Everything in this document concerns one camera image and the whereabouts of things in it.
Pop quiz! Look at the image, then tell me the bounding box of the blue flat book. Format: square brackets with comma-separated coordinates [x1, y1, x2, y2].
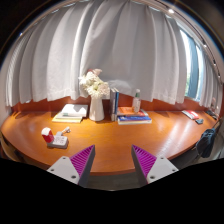
[118, 116, 152, 125]

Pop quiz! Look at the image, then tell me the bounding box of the white book on stack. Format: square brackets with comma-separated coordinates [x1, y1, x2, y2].
[61, 104, 88, 117]

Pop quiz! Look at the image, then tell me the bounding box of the upright grey book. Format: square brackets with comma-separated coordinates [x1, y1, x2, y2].
[110, 88, 116, 121]

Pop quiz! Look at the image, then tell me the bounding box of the small dark object right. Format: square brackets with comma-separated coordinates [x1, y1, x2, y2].
[195, 119, 204, 124]

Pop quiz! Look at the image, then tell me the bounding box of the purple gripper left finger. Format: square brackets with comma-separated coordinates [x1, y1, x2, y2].
[48, 145, 95, 187]

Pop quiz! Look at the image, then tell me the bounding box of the clear plastic bottle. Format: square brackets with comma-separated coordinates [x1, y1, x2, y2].
[132, 89, 141, 113]

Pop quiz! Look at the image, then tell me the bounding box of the white curtain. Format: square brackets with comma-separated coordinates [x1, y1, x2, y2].
[5, 0, 223, 107]

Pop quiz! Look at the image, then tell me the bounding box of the window with frame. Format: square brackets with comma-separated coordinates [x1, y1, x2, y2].
[181, 30, 203, 101]

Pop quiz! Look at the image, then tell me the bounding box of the orange flat book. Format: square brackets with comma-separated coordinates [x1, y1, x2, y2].
[117, 107, 148, 117]

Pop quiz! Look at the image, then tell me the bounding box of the white ceramic vase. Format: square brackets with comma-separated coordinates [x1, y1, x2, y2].
[89, 97, 104, 121]

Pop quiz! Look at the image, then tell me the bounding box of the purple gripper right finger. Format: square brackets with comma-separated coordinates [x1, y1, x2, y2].
[131, 145, 178, 185]

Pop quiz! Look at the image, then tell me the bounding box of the white plug with cable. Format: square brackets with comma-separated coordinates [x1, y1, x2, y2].
[56, 126, 71, 136]

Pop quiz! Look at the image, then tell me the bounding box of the red and white charger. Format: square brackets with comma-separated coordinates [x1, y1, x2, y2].
[41, 127, 54, 143]

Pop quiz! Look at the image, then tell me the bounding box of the upright blue book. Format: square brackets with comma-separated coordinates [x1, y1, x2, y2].
[115, 88, 119, 116]

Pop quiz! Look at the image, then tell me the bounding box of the white flower bouquet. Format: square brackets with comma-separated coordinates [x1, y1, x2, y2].
[79, 69, 110, 99]

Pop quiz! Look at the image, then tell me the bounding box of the red book at right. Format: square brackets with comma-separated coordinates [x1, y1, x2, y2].
[182, 110, 199, 120]

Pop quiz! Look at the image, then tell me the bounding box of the yellow book under stack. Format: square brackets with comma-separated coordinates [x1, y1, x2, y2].
[52, 115, 82, 123]

